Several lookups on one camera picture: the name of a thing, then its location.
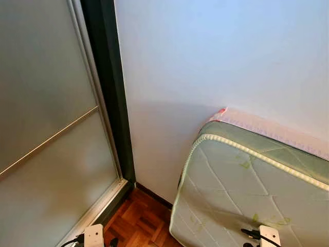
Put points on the dark wooden skirting board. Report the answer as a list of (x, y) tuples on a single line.
[(154, 196)]

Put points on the frosted glass sliding door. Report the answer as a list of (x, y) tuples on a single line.
[(41, 103)]

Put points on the green and white quilted mattress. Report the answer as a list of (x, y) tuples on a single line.
[(231, 180)]

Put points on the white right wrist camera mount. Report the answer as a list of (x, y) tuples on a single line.
[(268, 236)]

